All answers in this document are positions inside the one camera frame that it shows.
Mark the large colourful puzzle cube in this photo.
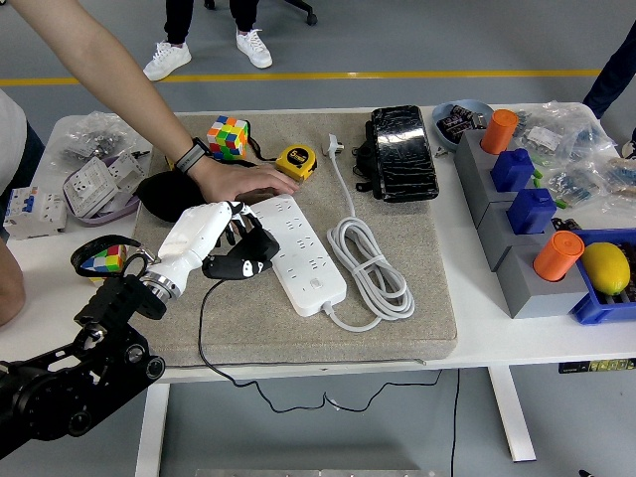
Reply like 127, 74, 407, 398
206, 114, 249, 160

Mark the black table control panel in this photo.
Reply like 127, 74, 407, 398
556, 358, 636, 375

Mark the white wall socket panel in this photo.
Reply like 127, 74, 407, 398
63, 157, 120, 219

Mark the black glossy case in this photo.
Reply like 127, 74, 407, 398
370, 104, 441, 204

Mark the white power strip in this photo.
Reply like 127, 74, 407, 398
247, 196, 348, 317

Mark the clear bag of metal parts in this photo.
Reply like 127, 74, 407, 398
53, 111, 154, 163

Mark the black cloth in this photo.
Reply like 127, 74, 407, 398
136, 171, 210, 224

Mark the black plug adapter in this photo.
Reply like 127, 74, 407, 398
229, 226, 281, 264

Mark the yellow lemon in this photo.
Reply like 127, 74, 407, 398
580, 241, 632, 297

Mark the small colourful puzzle cube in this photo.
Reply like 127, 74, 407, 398
79, 243, 129, 285

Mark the yellow tape measure with strap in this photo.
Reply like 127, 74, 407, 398
246, 133, 319, 184

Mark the blue bowl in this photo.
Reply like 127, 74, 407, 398
430, 98, 494, 153

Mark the white circuit breaker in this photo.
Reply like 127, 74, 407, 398
2, 184, 69, 239

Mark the white socket block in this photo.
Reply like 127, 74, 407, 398
106, 150, 148, 195

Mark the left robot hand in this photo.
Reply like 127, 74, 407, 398
151, 200, 275, 295

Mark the black plug cord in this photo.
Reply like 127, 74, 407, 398
198, 277, 442, 415

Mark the black hanging cable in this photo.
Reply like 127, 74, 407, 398
449, 370, 461, 477

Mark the blue storage bin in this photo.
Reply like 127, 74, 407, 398
568, 227, 636, 327

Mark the white power strip cable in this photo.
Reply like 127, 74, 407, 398
324, 132, 416, 333

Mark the white table leg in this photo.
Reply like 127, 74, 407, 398
134, 382, 171, 477
486, 366, 537, 463

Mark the clear bag of components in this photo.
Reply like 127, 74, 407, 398
539, 157, 636, 210
514, 100, 620, 161

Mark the orange cylinder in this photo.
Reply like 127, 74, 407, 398
533, 230, 586, 283
479, 108, 520, 156

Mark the person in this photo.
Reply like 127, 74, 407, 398
142, 0, 273, 83
0, 87, 47, 244
581, 29, 636, 160

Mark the person's left hand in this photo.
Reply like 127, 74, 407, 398
191, 157, 300, 205

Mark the blue block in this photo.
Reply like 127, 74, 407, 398
490, 147, 537, 194
506, 187, 557, 237

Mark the grey holder block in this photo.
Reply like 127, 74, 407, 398
454, 129, 536, 230
479, 196, 557, 273
496, 238, 603, 320

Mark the grey-brown mat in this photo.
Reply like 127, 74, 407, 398
131, 111, 459, 369

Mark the black wristband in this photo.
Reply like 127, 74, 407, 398
173, 136, 212, 174

